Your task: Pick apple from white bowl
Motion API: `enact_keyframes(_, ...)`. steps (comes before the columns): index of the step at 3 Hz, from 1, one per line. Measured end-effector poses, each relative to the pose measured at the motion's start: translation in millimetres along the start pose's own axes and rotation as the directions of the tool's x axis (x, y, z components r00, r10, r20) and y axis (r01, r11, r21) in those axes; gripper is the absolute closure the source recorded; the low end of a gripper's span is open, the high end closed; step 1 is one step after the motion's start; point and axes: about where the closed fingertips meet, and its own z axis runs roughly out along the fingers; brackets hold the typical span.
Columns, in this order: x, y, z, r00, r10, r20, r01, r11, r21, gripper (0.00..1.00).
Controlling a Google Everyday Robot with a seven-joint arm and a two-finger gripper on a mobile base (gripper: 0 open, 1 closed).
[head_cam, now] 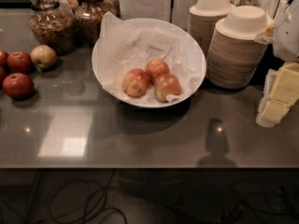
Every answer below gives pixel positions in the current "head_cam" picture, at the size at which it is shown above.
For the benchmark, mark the stack of paper bowls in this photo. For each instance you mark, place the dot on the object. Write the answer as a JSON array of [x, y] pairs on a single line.
[[202, 20], [233, 54]]

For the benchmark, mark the left glass granola jar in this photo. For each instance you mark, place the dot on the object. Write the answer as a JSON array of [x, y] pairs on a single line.
[[52, 27]]

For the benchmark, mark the back red apple on table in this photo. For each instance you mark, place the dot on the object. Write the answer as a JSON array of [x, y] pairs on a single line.
[[20, 62]]

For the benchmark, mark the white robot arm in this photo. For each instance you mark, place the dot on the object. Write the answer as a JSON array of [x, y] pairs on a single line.
[[286, 35]]

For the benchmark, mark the right glass granola jar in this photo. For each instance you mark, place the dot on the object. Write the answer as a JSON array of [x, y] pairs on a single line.
[[89, 16]]

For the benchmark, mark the white paper liner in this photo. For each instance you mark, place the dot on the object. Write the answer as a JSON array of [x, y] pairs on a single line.
[[130, 47]]

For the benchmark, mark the yellow-green apple on table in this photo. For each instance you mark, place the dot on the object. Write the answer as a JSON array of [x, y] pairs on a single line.
[[43, 57]]

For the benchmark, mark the back stack of paper bowls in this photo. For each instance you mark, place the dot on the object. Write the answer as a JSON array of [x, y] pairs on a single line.
[[202, 20]]

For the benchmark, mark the glass granola jar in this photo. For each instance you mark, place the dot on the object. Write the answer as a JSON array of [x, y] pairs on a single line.
[[89, 16], [52, 27]]

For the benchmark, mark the front red apple on table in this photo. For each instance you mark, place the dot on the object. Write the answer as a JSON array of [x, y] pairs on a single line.
[[18, 86]]

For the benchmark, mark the front stack of paper bowls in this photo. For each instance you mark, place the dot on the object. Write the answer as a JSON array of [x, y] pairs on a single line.
[[233, 54]]

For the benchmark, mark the red apple on table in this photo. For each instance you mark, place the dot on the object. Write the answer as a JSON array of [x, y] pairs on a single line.
[[18, 86], [20, 62]]

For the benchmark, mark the white bowl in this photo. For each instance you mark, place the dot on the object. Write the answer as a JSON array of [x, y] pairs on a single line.
[[193, 59]]

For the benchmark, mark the red apple at left edge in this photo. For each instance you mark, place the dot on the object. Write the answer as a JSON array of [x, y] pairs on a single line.
[[3, 58]]

